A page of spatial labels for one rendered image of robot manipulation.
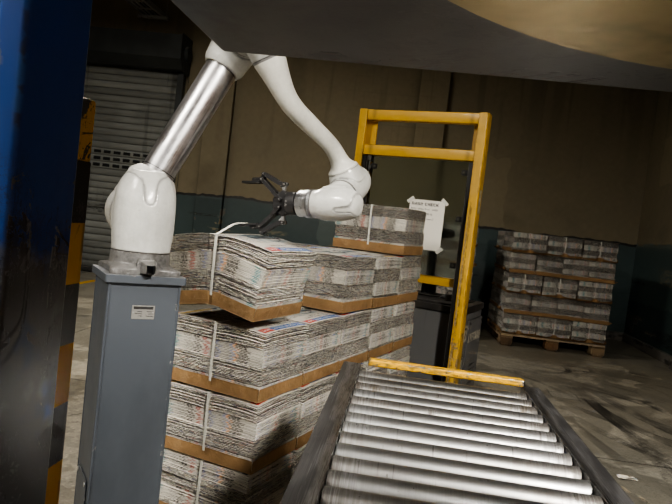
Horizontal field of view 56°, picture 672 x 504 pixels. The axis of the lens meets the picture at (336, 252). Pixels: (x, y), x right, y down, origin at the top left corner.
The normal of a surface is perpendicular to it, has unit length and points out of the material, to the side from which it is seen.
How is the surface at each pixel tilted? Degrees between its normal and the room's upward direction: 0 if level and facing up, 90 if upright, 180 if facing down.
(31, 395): 90
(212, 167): 90
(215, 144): 90
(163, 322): 90
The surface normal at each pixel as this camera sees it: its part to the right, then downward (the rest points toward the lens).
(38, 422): 0.99, 0.12
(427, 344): -0.44, 0.00
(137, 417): 0.50, 0.11
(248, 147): -0.11, 0.04
